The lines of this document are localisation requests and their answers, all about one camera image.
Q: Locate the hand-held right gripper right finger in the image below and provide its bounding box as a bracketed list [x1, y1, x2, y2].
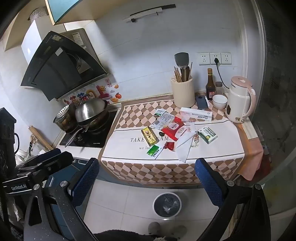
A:
[195, 158, 271, 241]

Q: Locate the red and white snack bag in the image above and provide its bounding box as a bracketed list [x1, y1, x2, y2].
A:
[161, 116, 185, 142]

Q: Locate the white barcode packet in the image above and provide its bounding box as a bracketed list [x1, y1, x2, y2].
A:
[151, 112, 174, 130]

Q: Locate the colourful wall sticker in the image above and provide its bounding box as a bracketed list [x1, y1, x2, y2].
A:
[57, 77, 123, 106]

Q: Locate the white duct cover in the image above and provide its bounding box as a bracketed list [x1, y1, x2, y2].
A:
[21, 21, 45, 66]

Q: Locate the black plug with cable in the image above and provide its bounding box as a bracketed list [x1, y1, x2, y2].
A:
[214, 58, 230, 90]

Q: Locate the white paper wrapper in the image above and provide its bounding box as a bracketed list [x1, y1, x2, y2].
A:
[176, 133, 197, 163]

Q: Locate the checkered tablecloth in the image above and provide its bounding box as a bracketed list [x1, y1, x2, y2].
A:
[98, 94, 264, 184]

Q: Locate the flat green and white box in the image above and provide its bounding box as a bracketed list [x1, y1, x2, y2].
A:
[146, 144, 165, 160]

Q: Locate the dark cloth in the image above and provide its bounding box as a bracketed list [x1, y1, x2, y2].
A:
[94, 230, 167, 241]

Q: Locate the dark sauce bottle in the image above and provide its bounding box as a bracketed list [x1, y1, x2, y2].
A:
[205, 68, 216, 101]

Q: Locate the dark wok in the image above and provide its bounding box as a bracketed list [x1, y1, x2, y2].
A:
[64, 108, 112, 148]

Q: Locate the pink and white electric kettle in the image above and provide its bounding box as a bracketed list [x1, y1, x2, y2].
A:
[225, 76, 257, 124]

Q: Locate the grey plush slipper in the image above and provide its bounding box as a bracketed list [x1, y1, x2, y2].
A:
[165, 225, 187, 238]
[148, 222, 162, 234]

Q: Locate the green and white medicine box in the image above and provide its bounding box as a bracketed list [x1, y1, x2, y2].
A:
[197, 126, 218, 144]

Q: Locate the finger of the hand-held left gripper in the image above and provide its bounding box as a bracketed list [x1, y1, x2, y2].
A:
[27, 148, 62, 164]
[16, 152, 75, 177]

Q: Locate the dark smartphone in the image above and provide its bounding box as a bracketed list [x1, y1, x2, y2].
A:
[195, 95, 210, 110]

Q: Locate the yellow medicine box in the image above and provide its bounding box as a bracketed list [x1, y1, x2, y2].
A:
[141, 127, 158, 147]

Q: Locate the wooden rolling pin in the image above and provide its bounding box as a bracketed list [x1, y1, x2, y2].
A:
[28, 125, 54, 151]

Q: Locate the wall cabinet with blue door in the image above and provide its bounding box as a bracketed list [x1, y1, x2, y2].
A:
[45, 0, 97, 26]

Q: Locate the black induction cooktop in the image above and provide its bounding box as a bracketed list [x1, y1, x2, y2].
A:
[59, 109, 119, 148]

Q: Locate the black spatula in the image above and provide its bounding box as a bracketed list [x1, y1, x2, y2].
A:
[174, 52, 190, 70]

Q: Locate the bundle of wooden chopsticks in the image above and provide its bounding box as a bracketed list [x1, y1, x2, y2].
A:
[173, 65, 187, 82]

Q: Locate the white wall-mounted bar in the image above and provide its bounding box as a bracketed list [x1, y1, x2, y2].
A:
[122, 4, 176, 23]

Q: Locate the long white medicine box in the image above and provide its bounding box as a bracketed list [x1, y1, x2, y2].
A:
[180, 107, 213, 121]

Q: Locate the round white trash bin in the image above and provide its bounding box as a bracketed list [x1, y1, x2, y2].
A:
[153, 192, 182, 220]

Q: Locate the plain white bowl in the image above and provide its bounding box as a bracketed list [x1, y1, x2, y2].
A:
[212, 94, 228, 110]

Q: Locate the stainless steel wok lid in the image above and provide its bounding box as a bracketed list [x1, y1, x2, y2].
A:
[75, 97, 109, 123]

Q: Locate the aluminium exhaust duct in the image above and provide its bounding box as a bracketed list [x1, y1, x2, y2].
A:
[29, 7, 48, 22]

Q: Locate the black range hood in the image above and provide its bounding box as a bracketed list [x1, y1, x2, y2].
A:
[20, 28, 110, 101]

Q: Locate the cream utensil holder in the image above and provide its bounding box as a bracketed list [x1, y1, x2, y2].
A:
[171, 75, 195, 108]

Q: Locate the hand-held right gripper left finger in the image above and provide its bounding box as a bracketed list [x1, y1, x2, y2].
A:
[23, 158, 100, 241]

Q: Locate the small steel pot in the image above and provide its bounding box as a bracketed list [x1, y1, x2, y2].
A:
[53, 105, 78, 131]

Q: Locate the white wall socket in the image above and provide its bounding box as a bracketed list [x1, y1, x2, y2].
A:
[197, 53, 210, 66]
[221, 52, 232, 65]
[209, 52, 222, 65]

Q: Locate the glass sliding door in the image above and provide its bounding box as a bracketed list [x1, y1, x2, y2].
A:
[251, 0, 296, 216]

